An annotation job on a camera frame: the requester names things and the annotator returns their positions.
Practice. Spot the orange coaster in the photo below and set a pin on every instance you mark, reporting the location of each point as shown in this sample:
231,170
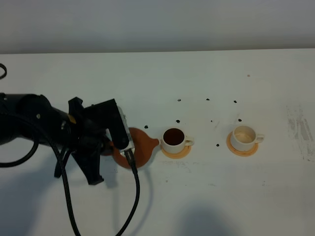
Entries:
247,153
179,155

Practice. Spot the orange right coaster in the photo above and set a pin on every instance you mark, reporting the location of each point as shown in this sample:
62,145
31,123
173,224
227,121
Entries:
247,153

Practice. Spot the white teacup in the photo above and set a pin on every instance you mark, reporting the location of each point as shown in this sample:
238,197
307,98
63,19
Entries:
244,137
174,140

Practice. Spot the brown clay teapot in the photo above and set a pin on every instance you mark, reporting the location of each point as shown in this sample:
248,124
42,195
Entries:
144,146

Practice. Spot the white right teacup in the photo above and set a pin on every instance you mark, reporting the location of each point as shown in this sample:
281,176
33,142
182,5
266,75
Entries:
244,137

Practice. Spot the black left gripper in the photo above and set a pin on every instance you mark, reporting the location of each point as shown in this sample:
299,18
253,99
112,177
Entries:
91,139

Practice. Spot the orange left coaster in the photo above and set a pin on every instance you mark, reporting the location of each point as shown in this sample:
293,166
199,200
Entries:
179,155

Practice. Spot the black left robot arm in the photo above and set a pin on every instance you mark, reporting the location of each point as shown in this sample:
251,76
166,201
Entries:
32,117

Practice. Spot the white left teacup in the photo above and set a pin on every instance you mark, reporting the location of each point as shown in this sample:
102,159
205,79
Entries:
174,140

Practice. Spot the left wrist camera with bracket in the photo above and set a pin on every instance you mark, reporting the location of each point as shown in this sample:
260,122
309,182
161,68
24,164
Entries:
113,123

